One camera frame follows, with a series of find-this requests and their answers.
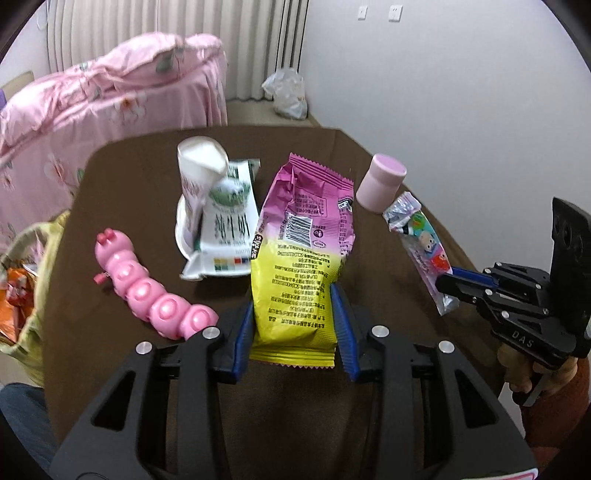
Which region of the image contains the pink caterpillar toy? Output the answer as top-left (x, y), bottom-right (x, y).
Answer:
top-left (94, 228), bottom-right (219, 340)

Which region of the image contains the pink yellow snack packet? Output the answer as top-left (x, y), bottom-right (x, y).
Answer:
top-left (250, 154), bottom-right (356, 368)

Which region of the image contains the white wall switch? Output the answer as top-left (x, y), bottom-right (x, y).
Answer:
top-left (388, 5), bottom-right (404, 22)

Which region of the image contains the black phone on right gripper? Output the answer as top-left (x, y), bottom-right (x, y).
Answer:
top-left (550, 197), bottom-right (590, 328)

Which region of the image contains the pink pillow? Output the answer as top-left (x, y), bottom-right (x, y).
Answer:
top-left (84, 32), bottom-right (228, 92)

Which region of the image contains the green white milk pouch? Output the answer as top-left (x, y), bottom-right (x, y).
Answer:
top-left (180, 159), bottom-right (260, 281)

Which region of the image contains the white plastic bag on floor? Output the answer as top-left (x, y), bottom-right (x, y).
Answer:
top-left (262, 68), bottom-right (308, 120)

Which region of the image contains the blue jeans leg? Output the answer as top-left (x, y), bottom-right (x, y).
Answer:
top-left (1, 383), bottom-right (58, 473)

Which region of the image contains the orange snack bag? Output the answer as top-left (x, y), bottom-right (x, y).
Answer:
top-left (0, 267), bottom-right (35, 345)

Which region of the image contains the right hand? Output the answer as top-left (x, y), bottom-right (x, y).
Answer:
top-left (497, 344), bottom-right (578, 407)

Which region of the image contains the white wall socket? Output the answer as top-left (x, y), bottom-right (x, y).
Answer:
top-left (358, 5), bottom-right (369, 20)

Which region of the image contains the pink floral bed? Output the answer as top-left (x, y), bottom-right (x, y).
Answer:
top-left (1, 60), bottom-right (228, 250)

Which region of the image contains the pink cylindrical cup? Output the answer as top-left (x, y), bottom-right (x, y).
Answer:
top-left (356, 153), bottom-right (408, 214)

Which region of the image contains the striped beige curtain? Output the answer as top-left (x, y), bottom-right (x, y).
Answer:
top-left (45, 0), bottom-right (311, 102)

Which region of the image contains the colourful cartoon candy wrapper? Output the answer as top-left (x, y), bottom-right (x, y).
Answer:
top-left (383, 191), bottom-right (459, 316)

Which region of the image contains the yellow trash bag bin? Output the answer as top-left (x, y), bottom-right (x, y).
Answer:
top-left (1, 210), bottom-right (70, 386)

